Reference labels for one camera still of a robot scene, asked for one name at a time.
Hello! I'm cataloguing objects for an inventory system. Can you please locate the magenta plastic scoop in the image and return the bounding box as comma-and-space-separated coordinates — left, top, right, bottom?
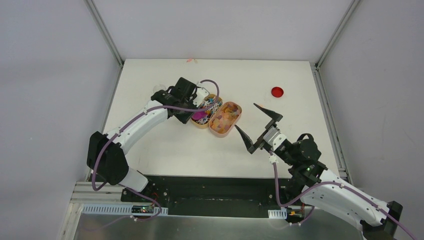
191, 111, 208, 122

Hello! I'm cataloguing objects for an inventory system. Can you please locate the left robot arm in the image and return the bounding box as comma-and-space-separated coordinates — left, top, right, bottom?
86, 77, 209, 203

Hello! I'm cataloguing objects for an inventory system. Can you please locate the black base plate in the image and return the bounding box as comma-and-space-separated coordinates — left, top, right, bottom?
141, 175, 279, 218

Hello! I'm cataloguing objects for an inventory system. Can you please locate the tray of lollipop candies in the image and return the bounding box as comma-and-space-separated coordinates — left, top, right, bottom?
191, 93, 223, 129

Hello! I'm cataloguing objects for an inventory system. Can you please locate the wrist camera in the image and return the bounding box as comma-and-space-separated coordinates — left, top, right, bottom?
193, 87, 210, 107
263, 127, 287, 152

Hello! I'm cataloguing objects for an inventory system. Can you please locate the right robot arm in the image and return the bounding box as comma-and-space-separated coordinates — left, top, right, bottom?
235, 106, 403, 240

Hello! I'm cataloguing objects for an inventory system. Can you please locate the clear plastic jar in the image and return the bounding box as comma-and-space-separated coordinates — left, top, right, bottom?
153, 84, 167, 93

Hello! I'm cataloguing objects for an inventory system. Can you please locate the red jar lid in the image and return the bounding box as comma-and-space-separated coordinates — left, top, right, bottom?
271, 86, 284, 98

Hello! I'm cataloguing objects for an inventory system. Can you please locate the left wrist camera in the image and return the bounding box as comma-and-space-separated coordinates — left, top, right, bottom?
193, 87, 210, 107

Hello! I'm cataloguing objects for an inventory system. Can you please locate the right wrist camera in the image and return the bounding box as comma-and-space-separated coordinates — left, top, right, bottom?
263, 127, 287, 152

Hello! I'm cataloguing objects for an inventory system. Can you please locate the tray of popsicle candies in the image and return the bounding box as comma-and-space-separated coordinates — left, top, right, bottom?
208, 101, 242, 138

